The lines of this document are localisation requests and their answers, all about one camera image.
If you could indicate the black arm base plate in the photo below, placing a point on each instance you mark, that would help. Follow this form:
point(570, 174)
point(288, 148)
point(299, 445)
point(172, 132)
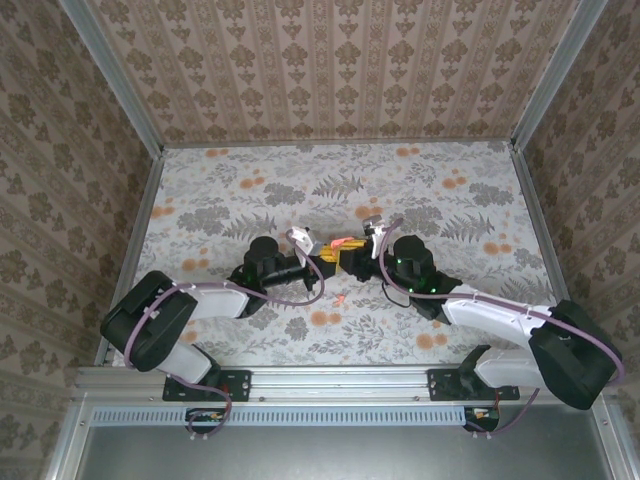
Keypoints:
point(440, 385)
point(240, 385)

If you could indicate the aluminium frame post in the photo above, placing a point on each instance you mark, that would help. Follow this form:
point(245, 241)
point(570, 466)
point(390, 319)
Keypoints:
point(114, 75)
point(556, 75)

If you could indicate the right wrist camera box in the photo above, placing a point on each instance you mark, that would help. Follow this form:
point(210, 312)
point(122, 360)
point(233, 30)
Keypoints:
point(375, 227)

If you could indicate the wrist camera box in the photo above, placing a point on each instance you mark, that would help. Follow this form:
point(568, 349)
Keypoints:
point(302, 240)
point(375, 227)

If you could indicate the black wiring junction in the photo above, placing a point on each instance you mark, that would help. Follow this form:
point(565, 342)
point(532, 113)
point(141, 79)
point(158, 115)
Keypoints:
point(207, 417)
point(482, 417)

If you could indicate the orange earbuds charging case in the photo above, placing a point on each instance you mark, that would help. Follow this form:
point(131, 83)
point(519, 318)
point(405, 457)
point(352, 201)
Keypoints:
point(342, 241)

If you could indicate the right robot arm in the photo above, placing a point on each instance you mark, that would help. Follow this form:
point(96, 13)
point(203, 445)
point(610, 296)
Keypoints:
point(575, 360)

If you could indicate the grey metal sheet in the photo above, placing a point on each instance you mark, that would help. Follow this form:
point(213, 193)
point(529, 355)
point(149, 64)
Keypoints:
point(340, 455)

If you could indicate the aluminium table edge rail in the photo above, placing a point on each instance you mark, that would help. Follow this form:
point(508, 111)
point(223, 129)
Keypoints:
point(340, 143)
point(540, 225)
point(134, 250)

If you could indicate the floral patterned table cover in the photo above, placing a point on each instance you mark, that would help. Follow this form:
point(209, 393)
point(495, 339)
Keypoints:
point(300, 170)

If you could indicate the wide aluminium extrusion beam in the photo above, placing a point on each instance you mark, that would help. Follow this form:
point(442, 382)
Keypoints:
point(340, 382)

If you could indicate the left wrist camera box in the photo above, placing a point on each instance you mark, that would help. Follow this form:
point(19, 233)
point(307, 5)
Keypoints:
point(302, 240)

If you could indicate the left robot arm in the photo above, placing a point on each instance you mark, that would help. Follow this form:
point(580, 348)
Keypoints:
point(150, 320)

